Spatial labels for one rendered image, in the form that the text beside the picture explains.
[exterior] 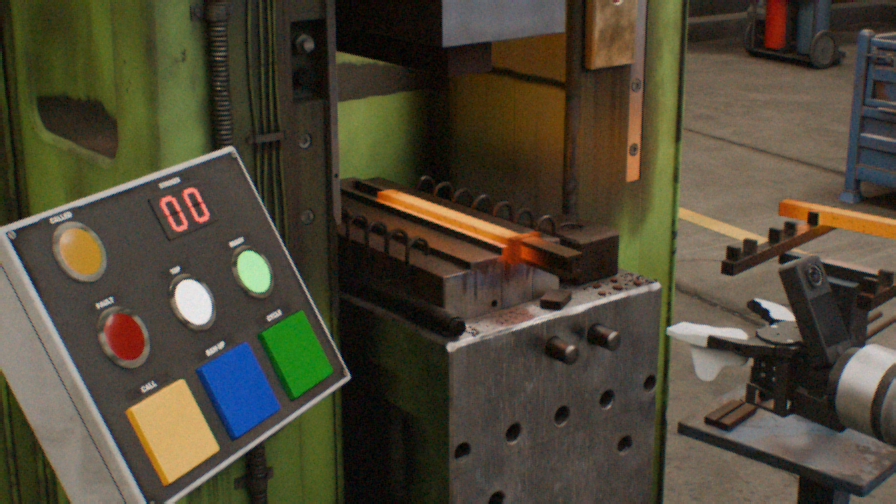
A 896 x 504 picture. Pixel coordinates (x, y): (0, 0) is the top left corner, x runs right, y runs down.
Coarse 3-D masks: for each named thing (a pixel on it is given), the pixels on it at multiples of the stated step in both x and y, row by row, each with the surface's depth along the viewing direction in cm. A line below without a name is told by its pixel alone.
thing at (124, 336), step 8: (112, 320) 117; (120, 320) 118; (128, 320) 119; (112, 328) 117; (120, 328) 118; (128, 328) 118; (136, 328) 119; (112, 336) 117; (120, 336) 117; (128, 336) 118; (136, 336) 119; (112, 344) 116; (120, 344) 117; (128, 344) 118; (136, 344) 118; (144, 344) 119; (120, 352) 117; (128, 352) 117; (136, 352) 118
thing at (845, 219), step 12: (780, 204) 212; (792, 204) 210; (804, 204) 210; (816, 204) 210; (792, 216) 211; (804, 216) 209; (828, 216) 207; (840, 216) 205; (852, 216) 204; (864, 216) 204; (876, 216) 204; (852, 228) 204; (864, 228) 203; (876, 228) 202; (888, 228) 200
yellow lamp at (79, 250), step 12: (72, 228) 118; (60, 240) 116; (72, 240) 117; (84, 240) 118; (72, 252) 116; (84, 252) 118; (96, 252) 119; (72, 264) 116; (84, 264) 117; (96, 264) 118
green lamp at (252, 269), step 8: (240, 256) 134; (248, 256) 135; (256, 256) 136; (240, 264) 134; (248, 264) 134; (256, 264) 135; (264, 264) 137; (240, 272) 133; (248, 272) 134; (256, 272) 135; (264, 272) 136; (248, 280) 134; (256, 280) 135; (264, 280) 136; (256, 288) 134; (264, 288) 135
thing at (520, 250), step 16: (384, 192) 195; (400, 192) 195; (416, 208) 188; (432, 208) 187; (448, 224) 182; (464, 224) 180; (480, 224) 179; (496, 240) 175; (512, 240) 171; (528, 240) 171; (544, 240) 171; (512, 256) 171; (528, 256) 172; (544, 256) 169; (560, 256) 165; (576, 256) 165; (560, 272) 166; (576, 272) 166
